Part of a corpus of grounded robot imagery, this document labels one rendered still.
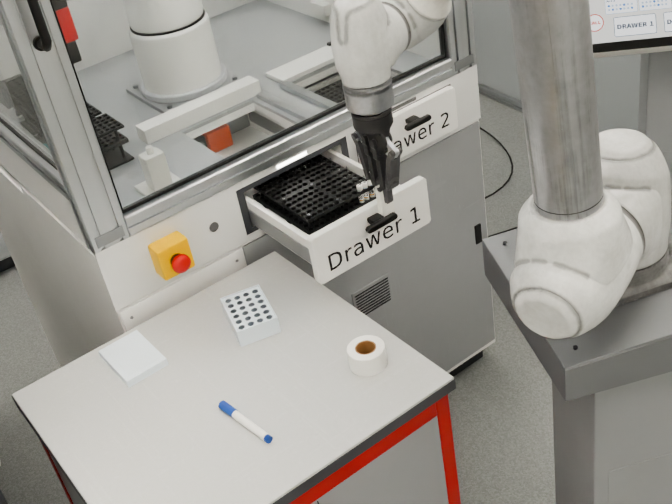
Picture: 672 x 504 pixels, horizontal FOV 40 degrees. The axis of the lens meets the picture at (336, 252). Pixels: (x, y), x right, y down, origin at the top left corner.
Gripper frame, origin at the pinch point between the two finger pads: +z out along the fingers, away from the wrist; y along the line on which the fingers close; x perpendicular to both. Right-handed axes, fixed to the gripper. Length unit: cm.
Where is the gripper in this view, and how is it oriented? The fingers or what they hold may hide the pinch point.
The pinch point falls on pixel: (384, 200)
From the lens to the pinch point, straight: 182.3
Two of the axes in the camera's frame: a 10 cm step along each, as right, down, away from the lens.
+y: -5.9, -3.8, 7.1
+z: 1.6, 8.1, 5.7
